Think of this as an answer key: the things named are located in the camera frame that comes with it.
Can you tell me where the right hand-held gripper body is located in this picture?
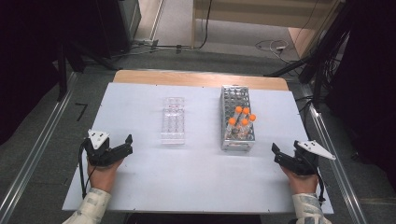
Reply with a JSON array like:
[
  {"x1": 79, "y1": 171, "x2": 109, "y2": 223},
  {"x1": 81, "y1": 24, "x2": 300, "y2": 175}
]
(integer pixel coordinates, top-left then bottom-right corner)
[{"x1": 274, "y1": 140, "x2": 337, "y2": 177}]

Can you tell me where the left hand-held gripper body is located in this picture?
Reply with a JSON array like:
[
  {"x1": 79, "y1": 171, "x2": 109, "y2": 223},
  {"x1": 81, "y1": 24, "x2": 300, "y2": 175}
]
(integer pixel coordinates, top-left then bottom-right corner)
[{"x1": 82, "y1": 129, "x2": 126, "y2": 168}]

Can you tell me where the clear acrylic tube rack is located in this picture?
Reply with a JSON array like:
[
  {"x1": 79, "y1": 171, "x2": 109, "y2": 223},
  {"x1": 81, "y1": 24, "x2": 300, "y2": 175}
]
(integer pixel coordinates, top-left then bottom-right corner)
[{"x1": 161, "y1": 96, "x2": 186, "y2": 146}]

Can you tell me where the perforated metal tube rack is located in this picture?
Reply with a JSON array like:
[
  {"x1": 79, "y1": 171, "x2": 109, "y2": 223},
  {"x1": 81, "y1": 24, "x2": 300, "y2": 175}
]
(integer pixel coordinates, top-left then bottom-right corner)
[{"x1": 219, "y1": 85, "x2": 256, "y2": 152}]

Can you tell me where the person's left hand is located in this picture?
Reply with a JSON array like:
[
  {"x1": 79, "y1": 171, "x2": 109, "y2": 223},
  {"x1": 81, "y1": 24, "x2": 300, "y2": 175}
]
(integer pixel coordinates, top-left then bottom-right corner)
[{"x1": 87, "y1": 158, "x2": 124, "y2": 195}]

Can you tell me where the person's right hand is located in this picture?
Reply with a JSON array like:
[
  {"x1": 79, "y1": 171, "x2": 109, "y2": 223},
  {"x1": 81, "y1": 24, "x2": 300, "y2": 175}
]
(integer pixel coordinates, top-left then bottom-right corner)
[{"x1": 280, "y1": 166, "x2": 319, "y2": 196}]

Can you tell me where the black metal stand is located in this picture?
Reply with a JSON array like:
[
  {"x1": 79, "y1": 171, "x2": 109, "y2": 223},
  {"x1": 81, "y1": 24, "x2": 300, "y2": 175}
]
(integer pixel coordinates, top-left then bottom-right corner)
[{"x1": 55, "y1": 39, "x2": 120, "y2": 103}]

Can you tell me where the white table cover board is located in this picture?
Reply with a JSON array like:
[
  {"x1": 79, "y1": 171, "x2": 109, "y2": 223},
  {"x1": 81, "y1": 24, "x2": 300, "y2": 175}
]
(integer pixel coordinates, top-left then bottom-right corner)
[{"x1": 61, "y1": 81, "x2": 334, "y2": 215}]

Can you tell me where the dark curtain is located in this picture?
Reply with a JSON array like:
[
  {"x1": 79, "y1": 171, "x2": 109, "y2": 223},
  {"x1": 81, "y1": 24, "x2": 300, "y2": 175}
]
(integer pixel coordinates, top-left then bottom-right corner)
[
  {"x1": 0, "y1": 0, "x2": 104, "y2": 146},
  {"x1": 325, "y1": 0, "x2": 396, "y2": 189}
]

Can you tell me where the grey power strip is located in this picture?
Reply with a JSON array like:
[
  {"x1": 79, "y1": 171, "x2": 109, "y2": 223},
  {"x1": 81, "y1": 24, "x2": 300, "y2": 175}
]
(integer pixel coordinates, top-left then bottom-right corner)
[{"x1": 133, "y1": 37, "x2": 161, "y2": 49}]

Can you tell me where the dark cabinet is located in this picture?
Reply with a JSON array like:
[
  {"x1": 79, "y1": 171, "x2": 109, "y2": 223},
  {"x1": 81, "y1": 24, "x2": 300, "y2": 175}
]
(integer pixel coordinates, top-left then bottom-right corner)
[{"x1": 96, "y1": 0, "x2": 143, "y2": 60}]

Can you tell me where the light wooden furniture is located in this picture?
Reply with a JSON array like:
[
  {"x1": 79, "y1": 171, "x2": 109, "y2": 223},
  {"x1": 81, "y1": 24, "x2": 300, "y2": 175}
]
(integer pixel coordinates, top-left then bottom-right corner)
[{"x1": 191, "y1": 0, "x2": 345, "y2": 60}]

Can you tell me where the metal floor rail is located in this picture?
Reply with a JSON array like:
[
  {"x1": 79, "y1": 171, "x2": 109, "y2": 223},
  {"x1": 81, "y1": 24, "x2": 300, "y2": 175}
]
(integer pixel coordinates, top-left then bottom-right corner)
[
  {"x1": 0, "y1": 72, "x2": 79, "y2": 224},
  {"x1": 299, "y1": 83, "x2": 369, "y2": 224}
]

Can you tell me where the left hand-held gripper black cable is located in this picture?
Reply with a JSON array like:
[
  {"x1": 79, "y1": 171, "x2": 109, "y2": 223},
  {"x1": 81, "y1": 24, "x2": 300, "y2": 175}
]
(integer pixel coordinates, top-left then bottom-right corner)
[{"x1": 78, "y1": 139, "x2": 97, "y2": 200}]

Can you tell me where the hand-held gripper black cable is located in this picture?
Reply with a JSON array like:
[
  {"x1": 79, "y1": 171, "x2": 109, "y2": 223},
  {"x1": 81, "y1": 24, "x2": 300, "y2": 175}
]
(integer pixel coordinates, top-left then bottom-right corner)
[
  {"x1": 78, "y1": 139, "x2": 97, "y2": 200},
  {"x1": 315, "y1": 167, "x2": 327, "y2": 203}
]

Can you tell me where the right hand-held gripper black cable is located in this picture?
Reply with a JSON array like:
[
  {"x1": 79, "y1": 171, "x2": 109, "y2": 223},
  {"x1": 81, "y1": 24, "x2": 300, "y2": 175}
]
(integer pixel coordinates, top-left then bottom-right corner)
[{"x1": 315, "y1": 167, "x2": 327, "y2": 203}]

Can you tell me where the black stand with cable bundle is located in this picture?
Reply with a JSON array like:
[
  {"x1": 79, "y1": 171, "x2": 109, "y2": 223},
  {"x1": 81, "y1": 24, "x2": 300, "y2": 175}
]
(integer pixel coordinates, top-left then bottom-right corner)
[{"x1": 263, "y1": 0, "x2": 354, "y2": 110}]

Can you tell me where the thin looped cable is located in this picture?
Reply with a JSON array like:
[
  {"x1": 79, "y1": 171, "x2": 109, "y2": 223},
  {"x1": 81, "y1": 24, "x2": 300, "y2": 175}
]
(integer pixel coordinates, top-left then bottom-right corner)
[{"x1": 255, "y1": 39, "x2": 291, "y2": 63}]

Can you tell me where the hanging black cable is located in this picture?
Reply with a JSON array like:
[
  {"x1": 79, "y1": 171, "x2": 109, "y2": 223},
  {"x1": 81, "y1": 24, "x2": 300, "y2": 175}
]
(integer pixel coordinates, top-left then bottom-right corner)
[{"x1": 197, "y1": 0, "x2": 214, "y2": 50}]

